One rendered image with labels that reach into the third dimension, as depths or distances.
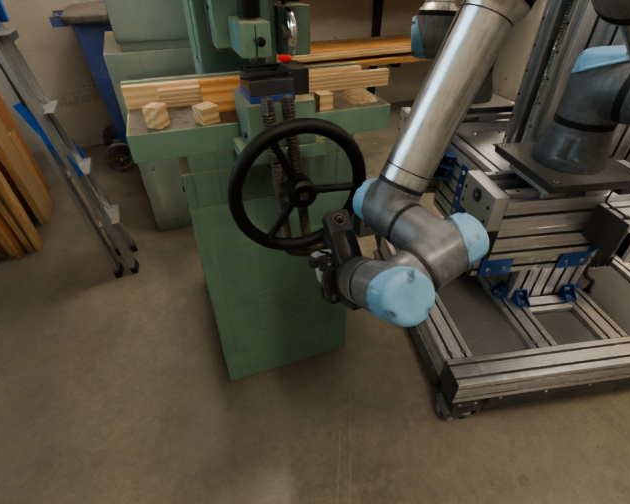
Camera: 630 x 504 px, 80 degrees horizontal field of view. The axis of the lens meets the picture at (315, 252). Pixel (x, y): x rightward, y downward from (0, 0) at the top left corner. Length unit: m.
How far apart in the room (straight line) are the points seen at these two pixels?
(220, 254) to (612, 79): 0.91
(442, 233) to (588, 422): 1.15
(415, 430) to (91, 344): 1.23
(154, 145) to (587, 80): 0.86
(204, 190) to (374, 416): 0.89
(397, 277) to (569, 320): 1.14
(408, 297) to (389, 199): 0.18
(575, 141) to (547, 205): 0.14
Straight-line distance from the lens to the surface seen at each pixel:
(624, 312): 1.70
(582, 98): 0.95
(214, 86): 0.93
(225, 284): 1.09
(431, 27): 1.34
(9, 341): 1.92
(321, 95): 0.92
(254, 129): 0.78
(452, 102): 0.58
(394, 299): 0.46
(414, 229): 0.55
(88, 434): 1.49
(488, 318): 1.43
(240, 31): 0.95
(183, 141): 0.87
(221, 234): 0.99
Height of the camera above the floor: 1.18
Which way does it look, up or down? 38 degrees down
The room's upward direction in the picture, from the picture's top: straight up
